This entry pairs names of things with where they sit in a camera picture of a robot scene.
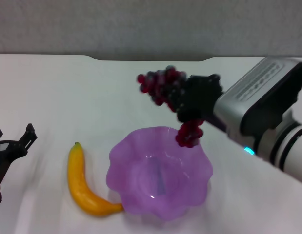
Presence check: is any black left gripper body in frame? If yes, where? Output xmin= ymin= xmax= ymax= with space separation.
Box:
xmin=0 ymin=139 xmax=27 ymax=184

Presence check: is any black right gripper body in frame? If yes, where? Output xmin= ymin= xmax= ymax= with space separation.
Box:
xmin=186 ymin=74 xmax=226 ymax=122

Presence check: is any red purple grape bunch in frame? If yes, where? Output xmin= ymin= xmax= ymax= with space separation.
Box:
xmin=137 ymin=65 xmax=204 ymax=148

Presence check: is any yellow banana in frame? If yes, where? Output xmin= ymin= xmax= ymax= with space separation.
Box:
xmin=67 ymin=141 xmax=124 ymax=217

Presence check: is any purple wavy plastic bowl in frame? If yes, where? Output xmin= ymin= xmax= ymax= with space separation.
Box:
xmin=105 ymin=126 xmax=214 ymax=222

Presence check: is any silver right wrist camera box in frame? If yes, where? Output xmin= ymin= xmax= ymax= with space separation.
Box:
xmin=213 ymin=56 xmax=302 ymax=147

